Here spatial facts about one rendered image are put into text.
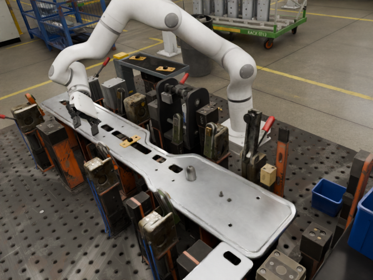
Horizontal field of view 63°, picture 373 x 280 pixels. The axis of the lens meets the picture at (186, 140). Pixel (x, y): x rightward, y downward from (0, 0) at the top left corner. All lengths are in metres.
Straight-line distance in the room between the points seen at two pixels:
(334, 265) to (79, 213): 1.03
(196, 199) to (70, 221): 0.67
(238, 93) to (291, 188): 0.49
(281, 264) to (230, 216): 0.22
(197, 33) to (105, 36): 0.36
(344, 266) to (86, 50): 1.08
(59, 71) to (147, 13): 0.40
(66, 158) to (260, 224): 0.93
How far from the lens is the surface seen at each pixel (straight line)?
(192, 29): 1.31
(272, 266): 0.72
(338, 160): 1.60
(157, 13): 1.20
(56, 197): 1.57
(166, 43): 5.21
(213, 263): 0.79
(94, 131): 1.24
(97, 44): 1.27
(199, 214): 0.89
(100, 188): 1.12
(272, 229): 0.86
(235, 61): 1.35
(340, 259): 0.80
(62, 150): 1.45
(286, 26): 5.25
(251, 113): 0.91
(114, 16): 1.24
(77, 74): 1.32
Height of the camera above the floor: 1.66
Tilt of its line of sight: 35 degrees down
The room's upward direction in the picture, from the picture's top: 7 degrees counter-clockwise
